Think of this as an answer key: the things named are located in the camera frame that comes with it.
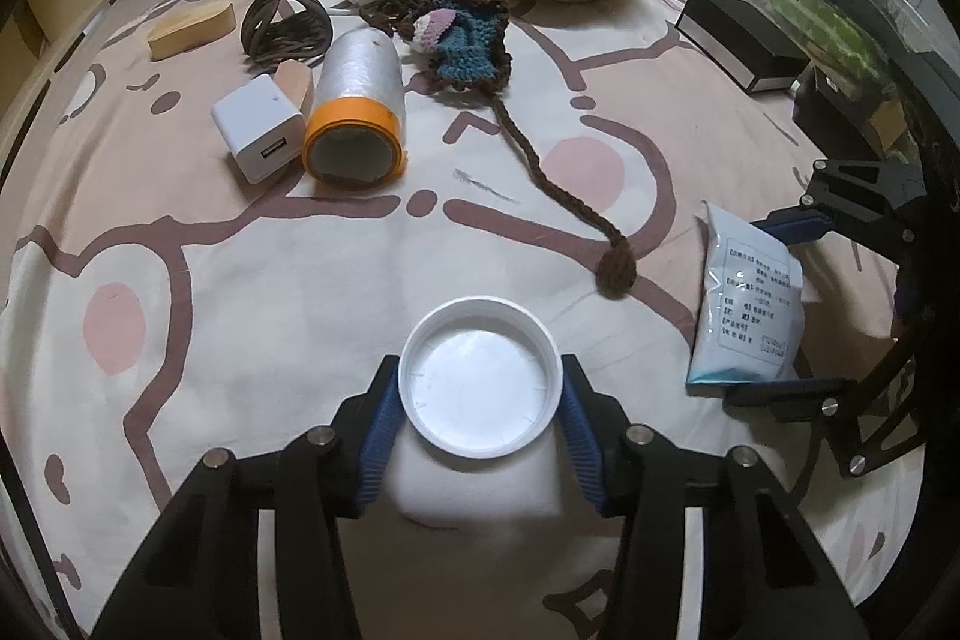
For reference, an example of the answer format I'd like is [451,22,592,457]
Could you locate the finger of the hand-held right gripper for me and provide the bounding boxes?
[746,156,931,251]
[722,340,931,480]

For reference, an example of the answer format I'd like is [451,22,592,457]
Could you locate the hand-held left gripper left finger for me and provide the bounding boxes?
[90,355,403,640]

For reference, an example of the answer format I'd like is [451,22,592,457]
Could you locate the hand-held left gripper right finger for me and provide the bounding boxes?
[561,353,871,640]

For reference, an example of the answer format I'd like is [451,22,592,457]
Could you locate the white blue packet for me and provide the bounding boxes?
[686,201,807,397]

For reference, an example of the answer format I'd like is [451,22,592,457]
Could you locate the white round plastic lid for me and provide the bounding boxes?
[397,297,565,459]

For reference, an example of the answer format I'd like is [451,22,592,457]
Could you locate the orange plastic film roll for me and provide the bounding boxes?
[301,26,410,187]

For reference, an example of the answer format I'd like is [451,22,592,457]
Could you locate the flat black box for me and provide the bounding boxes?
[791,61,920,163]

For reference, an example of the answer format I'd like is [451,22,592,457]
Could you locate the green patterned packet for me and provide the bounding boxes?
[765,0,882,79]

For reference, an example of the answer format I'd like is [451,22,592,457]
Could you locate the black box silver base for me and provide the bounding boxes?
[673,0,812,95]

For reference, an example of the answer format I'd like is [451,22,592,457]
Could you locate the white cube charger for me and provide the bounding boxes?
[210,74,307,185]

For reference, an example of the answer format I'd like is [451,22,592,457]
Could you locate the brown blue crochet piece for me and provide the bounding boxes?
[360,0,638,300]

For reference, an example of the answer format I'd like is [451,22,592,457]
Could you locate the brown hair claw clip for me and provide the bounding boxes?
[240,0,336,70]

